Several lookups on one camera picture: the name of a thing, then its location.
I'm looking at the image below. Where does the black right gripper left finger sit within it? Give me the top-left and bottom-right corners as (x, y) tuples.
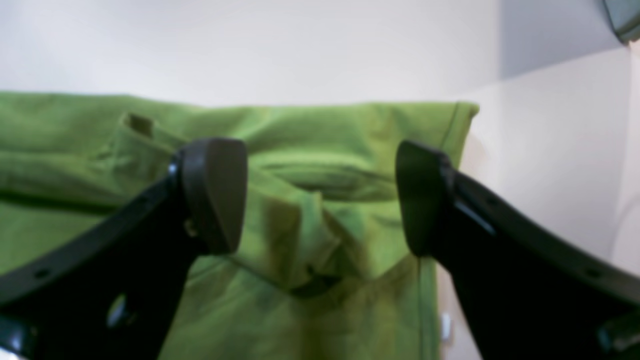
(1, 137), (249, 360)

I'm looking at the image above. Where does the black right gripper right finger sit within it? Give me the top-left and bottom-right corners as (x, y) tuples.
(395, 141), (640, 360)

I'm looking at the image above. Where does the green T-shirt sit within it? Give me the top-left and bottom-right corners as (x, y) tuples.
(0, 92), (479, 360)

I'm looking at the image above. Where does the grey plastic bin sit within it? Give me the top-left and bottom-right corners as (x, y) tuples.
(603, 0), (640, 44)

